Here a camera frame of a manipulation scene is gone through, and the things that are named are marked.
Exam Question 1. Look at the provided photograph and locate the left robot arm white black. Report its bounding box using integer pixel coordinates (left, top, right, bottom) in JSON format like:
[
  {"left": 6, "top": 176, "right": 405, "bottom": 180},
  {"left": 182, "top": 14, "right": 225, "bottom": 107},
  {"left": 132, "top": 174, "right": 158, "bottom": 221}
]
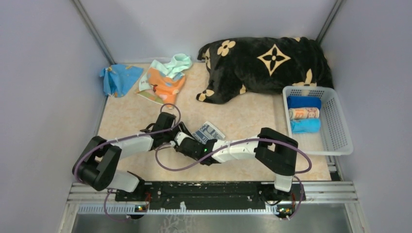
[{"left": 72, "top": 112, "right": 178, "bottom": 201}]

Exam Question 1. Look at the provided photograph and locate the aluminium rail frame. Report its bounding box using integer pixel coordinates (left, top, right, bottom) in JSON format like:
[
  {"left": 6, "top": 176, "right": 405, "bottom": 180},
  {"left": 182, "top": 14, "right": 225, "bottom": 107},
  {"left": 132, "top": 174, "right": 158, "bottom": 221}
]
[{"left": 67, "top": 182, "right": 358, "bottom": 215}]

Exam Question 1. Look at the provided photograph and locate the light blue crumpled cloth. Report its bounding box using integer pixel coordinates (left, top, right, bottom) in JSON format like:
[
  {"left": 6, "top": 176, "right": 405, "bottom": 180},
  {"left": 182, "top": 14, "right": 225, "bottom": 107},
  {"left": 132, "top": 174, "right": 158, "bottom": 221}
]
[{"left": 99, "top": 64, "right": 144, "bottom": 98}]

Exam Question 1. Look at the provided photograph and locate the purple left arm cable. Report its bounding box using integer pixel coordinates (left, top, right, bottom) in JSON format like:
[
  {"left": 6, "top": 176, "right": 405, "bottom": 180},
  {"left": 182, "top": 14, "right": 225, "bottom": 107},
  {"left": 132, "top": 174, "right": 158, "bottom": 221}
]
[{"left": 73, "top": 103, "right": 182, "bottom": 222}]

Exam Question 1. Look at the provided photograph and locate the beige orange rolled towel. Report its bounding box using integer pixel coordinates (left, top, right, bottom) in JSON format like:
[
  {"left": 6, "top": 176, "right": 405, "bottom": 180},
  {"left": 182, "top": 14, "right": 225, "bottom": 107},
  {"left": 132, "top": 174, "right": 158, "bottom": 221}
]
[{"left": 288, "top": 107, "right": 320, "bottom": 120}]

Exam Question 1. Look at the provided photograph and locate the blue white patterned towel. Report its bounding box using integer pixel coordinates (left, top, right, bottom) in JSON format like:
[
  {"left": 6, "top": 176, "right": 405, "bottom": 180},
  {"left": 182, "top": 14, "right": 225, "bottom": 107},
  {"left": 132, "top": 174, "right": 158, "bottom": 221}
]
[{"left": 192, "top": 121, "right": 225, "bottom": 144}]

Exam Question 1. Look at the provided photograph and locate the dark blue rolled towel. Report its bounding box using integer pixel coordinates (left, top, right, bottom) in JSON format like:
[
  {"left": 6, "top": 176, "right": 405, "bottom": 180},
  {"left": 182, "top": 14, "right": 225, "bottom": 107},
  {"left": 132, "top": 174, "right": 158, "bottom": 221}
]
[{"left": 286, "top": 96, "right": 322, "bottom": 110}]

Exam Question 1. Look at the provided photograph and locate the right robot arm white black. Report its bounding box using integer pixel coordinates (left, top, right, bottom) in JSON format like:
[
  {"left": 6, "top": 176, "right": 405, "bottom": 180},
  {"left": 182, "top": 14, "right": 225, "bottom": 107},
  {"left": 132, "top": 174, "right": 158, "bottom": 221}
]
[{"left": 174, "top": 128, "right": 299, "bottom": 200}]

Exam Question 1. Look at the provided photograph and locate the cyan rolled towel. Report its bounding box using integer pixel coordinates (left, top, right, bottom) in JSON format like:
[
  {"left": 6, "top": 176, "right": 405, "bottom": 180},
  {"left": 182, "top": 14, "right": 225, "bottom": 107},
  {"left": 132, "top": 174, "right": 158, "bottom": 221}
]
[{"left": 290, "top": 118, "right": 321, "bottom": 133}]

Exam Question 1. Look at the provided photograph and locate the mint green towel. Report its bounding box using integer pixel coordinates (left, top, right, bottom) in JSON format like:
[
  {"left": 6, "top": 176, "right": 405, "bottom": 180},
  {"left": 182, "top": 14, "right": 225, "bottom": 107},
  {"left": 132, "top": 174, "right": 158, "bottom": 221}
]
[{"left": 150, "top": 53, "right": 192, "bottom": 81}]

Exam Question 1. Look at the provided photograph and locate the orange polka dot towel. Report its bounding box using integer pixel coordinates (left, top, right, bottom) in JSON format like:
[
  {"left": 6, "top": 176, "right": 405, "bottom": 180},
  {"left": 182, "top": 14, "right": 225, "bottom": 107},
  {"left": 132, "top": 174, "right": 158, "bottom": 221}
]
[{"left": 146, "top": 67, "right": 186, "bottom": 104}]

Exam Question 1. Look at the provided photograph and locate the black beige flower blanket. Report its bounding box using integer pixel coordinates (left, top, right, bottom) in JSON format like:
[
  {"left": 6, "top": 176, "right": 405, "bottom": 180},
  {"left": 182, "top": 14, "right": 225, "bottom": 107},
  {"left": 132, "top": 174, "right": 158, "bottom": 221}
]
[{"left": 196, "top": 37, "right": 333, "bottom": 104}]

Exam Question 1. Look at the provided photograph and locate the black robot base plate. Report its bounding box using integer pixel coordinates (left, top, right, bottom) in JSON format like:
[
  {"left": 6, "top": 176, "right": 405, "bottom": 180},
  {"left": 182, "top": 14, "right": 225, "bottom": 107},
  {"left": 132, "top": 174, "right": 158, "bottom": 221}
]
[{"left": 115, "top": 181, "right": 306, "bottom": 215}]

